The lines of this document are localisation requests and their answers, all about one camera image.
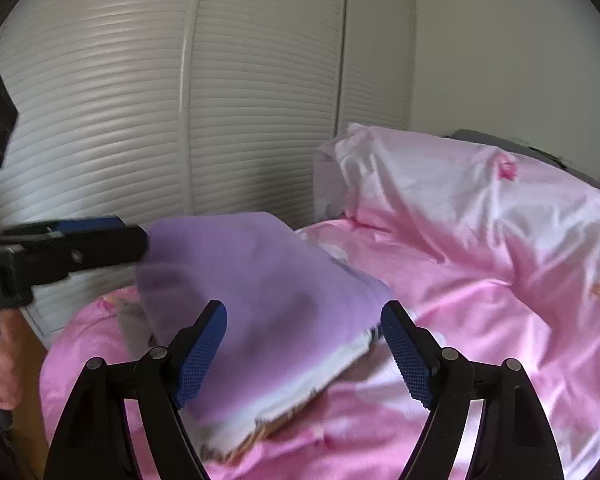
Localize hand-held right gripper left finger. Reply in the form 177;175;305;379
44;299;229;480

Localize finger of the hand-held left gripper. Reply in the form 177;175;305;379
7;225;150;283
0;215;129;241

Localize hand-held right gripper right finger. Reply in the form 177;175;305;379
380;300;566;480

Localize purple long-sleeve shirt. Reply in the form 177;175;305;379
135;211;396;423

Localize person's left hand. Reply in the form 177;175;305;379
0;309;27;412

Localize printed white folded garment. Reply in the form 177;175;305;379
199;407;301;468

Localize white louvered wardrobe door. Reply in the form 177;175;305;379
0;0;207;343
182;0;352;233

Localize brown folded garment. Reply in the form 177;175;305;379
257;385;341;437

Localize pink floral duvet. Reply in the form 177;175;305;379
40;122;600;480

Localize grey headboard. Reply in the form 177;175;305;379
442;129;600;192

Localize plain white wardrobe panel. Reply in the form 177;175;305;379
334;0;417;137

